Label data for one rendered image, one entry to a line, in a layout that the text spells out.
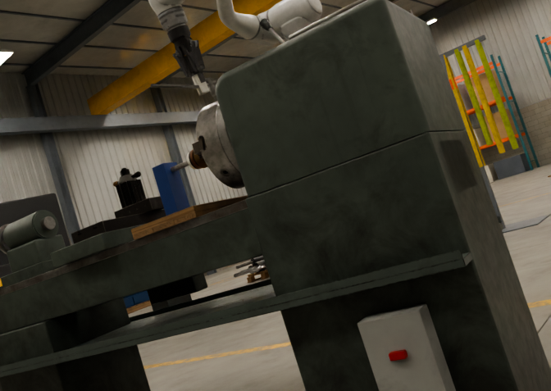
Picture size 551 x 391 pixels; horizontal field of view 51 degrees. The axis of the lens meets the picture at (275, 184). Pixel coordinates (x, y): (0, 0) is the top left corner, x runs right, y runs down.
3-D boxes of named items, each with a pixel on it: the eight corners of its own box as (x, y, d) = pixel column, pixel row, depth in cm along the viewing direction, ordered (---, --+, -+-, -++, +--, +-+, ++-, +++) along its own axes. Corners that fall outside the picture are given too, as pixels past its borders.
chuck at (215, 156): (282, 168, 218) (248, 90, 215) (242, 192, 190) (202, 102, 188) (262, 175, 222) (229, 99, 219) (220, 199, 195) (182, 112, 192)
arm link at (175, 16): (166, 8, 191) (174, 25, 191) (187, 5, 197) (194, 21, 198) (152, 20, 197) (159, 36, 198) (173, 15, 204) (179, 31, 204)
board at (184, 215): (252, 204, 225) (250, 194, 225) (196, 216, 193) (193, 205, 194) (195, 225, 239) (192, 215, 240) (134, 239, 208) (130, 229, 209)
